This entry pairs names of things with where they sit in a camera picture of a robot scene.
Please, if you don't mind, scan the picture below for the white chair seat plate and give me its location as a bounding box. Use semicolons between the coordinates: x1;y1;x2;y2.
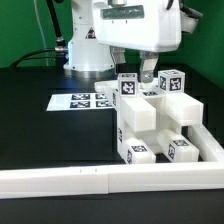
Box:
117;120;182;157

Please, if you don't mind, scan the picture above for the white tag sheet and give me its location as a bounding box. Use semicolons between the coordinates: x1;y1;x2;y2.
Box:
47;93;112;111

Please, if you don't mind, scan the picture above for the white chair back frame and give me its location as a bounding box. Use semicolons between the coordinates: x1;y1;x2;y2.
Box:
94;80;203;132

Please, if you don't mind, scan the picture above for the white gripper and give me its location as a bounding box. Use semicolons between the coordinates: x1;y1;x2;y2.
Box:
92;0;181;83

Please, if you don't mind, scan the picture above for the white tagged cube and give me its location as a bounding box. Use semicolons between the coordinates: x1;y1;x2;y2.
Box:
158;69;185;93
118;73;138;97

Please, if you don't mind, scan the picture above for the white U-shaped fence rail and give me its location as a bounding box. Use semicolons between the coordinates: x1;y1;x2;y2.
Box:
0;125;224;199

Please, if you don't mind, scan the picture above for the black cable on base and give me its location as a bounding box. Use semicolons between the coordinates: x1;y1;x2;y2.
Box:
9;0;69;69

